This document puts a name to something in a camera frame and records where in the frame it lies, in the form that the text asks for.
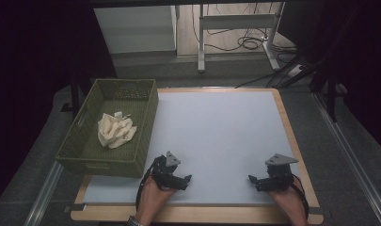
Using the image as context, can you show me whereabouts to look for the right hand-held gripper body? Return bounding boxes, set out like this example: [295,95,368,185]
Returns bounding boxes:
[264,153,299,192]

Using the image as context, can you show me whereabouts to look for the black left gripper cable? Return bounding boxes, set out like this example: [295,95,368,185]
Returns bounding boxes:
[135,158,158,212]

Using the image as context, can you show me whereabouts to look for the person's left hand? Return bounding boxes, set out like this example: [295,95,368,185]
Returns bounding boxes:
[135,177,177,225]

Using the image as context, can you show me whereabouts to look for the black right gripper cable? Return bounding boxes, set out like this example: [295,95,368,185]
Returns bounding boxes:
[290,174,310,220]

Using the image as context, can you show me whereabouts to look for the white power strip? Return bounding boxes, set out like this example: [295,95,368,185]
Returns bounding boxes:
[286,64,306,78]

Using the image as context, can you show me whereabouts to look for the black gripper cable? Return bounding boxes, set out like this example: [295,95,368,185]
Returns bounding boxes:
[135,158,158,212]
[290,174,310,220]

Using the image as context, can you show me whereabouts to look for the black floor cables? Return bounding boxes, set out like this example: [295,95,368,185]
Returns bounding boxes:
[191,3,298,54]

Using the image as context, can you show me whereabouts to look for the white cabinet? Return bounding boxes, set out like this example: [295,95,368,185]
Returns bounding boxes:
[93,5,178,59]

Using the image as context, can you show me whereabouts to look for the silver wristwatch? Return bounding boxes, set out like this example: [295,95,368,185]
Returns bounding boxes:
[126,216,146,226]

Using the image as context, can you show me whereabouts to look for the green woven basket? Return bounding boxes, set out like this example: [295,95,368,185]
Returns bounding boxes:
[55,78,160,179]

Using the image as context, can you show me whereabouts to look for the black stand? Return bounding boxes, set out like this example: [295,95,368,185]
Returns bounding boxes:
[69,72,86,115]
[310,6,368,123]

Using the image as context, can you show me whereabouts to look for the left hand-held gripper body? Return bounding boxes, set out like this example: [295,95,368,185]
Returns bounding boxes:
[146,151,183,190]

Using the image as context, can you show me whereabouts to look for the cream printed cloth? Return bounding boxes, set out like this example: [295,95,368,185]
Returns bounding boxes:
[97,111,138,150]

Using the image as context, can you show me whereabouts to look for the white metal desk frame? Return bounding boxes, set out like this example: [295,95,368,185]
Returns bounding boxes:
[197,2,286,73]

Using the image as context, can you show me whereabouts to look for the person's right hand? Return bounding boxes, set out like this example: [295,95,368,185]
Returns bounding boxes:
[267,180,309,226]

